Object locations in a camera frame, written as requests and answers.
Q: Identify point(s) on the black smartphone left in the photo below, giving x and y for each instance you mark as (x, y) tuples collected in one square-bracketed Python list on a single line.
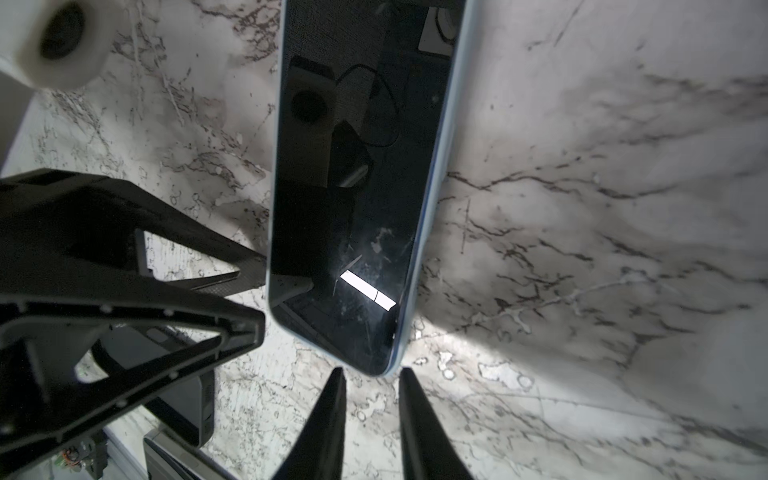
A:
[(169, 458)]

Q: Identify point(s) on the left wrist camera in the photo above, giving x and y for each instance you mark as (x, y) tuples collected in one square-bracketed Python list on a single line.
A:
[(60, 45)]

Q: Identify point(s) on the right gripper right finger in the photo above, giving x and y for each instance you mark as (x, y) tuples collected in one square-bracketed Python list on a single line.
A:
[(427, 452)]

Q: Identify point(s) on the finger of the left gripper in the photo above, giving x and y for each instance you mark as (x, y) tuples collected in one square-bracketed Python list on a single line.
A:
[(103, 220), (81, 347)]

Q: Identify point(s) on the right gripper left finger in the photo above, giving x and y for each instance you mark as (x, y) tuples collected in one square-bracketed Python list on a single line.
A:
[(319, 449)]

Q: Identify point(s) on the dark blue smartphone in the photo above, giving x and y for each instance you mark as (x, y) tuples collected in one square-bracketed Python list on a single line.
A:
[(360, 180)]

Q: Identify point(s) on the black phone case left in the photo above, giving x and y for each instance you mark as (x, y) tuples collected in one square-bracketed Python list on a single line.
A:
[(187, 408)]

